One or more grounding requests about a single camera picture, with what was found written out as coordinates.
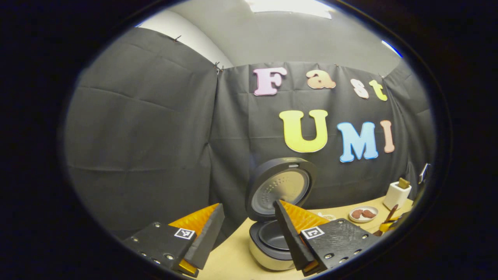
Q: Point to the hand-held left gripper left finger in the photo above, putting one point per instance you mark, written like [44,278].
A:
[208,241]

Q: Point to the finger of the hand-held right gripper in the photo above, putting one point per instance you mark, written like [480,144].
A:
[389,227]

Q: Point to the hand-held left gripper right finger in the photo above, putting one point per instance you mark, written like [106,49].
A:
[290,237]

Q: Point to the brown wooden spoon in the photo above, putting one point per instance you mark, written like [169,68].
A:
[390,214]

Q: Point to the dark grey rice cooker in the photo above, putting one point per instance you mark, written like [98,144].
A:
[280,182]

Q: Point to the brown toast slice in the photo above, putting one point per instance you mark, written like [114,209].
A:
[404,183]

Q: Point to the red meat piece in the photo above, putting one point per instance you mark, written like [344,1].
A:
[356,214]
[369,214]

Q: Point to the white round plate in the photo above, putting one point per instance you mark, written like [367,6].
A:
[363,220]

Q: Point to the white toaster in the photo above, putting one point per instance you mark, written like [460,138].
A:
[395,198]

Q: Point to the black backdrop cloth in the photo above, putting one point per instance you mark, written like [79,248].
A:
[136,136]

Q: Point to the small ceiling light panel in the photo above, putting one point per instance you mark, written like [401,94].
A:
[391,48]

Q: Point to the large ceiling light panel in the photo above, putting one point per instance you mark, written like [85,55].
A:
[290,7]

